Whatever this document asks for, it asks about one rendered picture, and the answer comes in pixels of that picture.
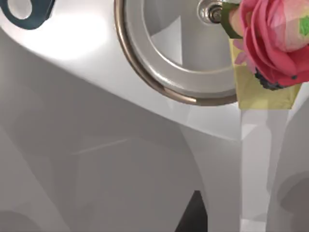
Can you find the silver round dish bronze rim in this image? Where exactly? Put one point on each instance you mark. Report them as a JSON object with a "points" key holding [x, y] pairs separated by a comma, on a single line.
{"points": [[169, 60]]}

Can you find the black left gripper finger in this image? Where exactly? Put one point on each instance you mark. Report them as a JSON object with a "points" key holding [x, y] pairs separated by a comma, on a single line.
{"points": [[196, 217]]}

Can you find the pink flower in yellow pot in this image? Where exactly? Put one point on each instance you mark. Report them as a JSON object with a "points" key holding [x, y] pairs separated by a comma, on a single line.
{"points": [[270, 48]]}

